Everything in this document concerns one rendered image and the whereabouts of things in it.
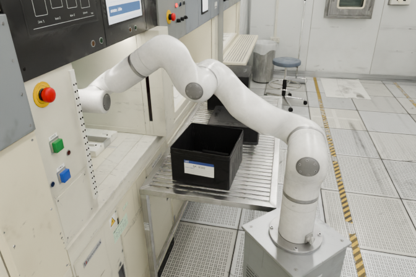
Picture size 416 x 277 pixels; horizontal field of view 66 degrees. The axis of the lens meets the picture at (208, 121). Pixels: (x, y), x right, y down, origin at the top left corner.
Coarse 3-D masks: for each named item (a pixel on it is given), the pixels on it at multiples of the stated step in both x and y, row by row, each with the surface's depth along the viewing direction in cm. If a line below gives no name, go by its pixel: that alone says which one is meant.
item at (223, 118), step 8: (216, 112) 194; (224, 112) 193; (216, 120) 183; (224, 120) 183; (232, 120) 183; (240, 128) 176; (248, 128) 175; (248, 136) 177; (256, 136) 176; (256, 144) 177
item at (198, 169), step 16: (192, 128) 165; (208, 128) 162; (224, 128) 159; (176, 144) 148; (192, 144) 169; (208, 144) 166; (224, 144) 163; (240, 144) 153; (176, 160) 142; (192, 160) 140; (208, 160) 137; (224, 160) 134; (240, 160) 158; (176, 176) 146; (192, 176) 143; (208, 176) 141; (224, 176) 138
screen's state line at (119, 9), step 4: (120, 4) 116; (124, 4) 120; (128, 4) 122; (132, 4) 126; (136, 4) 129; (108, 8) 109; (112, 8) 111; (116, 8) 114; (120, 8) 117; (124, 8) 120; (128, 8) 123; (132, 8) 126; (136, 8) 129; (140, 8) 133; (112, 12) 111; (116, 12) 114; (120, 12) 117; (124, 12) 120
